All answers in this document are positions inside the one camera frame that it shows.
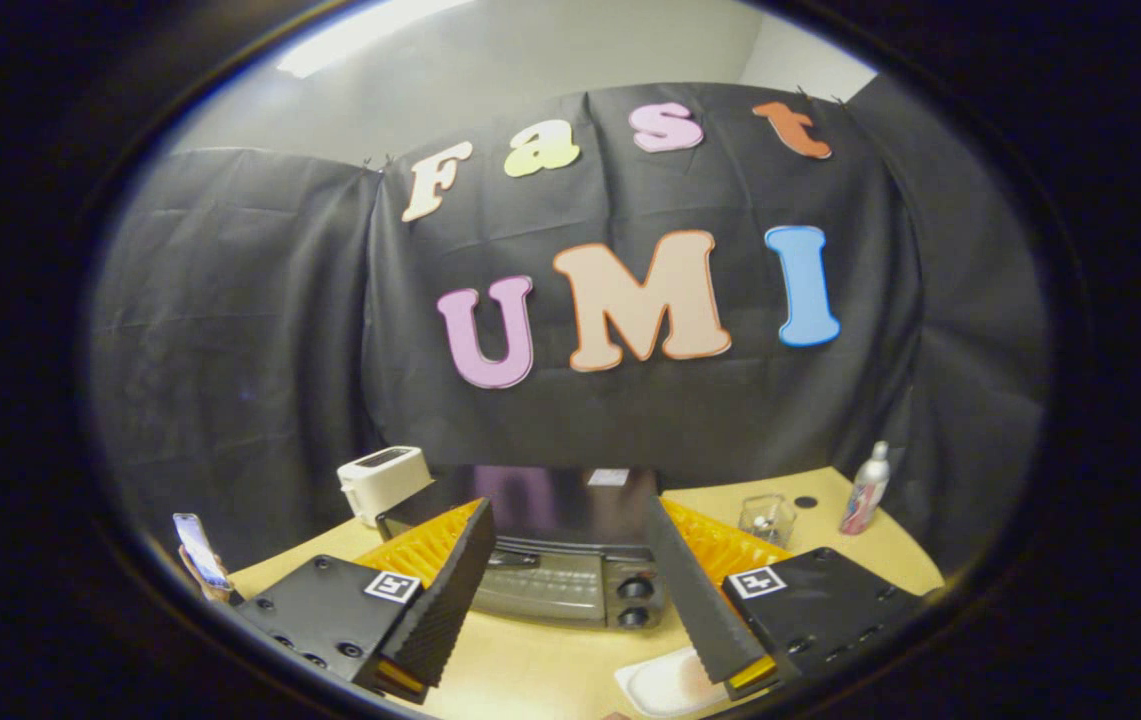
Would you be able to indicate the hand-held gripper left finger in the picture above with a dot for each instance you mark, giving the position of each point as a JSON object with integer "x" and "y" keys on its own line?
{"x": 450, "y": 590}

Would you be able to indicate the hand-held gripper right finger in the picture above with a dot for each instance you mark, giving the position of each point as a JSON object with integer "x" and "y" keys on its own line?
{"x": 690, "y": 590}

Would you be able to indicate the black toaster oven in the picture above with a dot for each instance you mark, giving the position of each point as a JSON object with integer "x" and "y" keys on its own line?
{"x": 570, "y": 570}

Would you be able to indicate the white pop-up toaster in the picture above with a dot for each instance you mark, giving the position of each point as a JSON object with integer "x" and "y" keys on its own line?
{"x": 380, "y": 482}

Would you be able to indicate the white plate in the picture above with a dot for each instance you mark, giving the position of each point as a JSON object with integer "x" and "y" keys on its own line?
{"x": 665, "y": 685}

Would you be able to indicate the clear glass cup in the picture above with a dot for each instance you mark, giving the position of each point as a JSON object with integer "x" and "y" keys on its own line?
{"x": 768, "y": 519}

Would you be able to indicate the black backdrop cloth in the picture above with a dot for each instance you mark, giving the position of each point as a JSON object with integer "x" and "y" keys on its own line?
{"x": 630, "y": 400}

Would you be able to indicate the silver spray bottle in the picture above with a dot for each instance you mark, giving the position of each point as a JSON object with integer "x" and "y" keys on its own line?
{"x": 866, "y": 490}

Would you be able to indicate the smartphone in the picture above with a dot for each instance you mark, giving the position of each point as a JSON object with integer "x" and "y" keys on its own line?
{"x": 200, "y": 550}

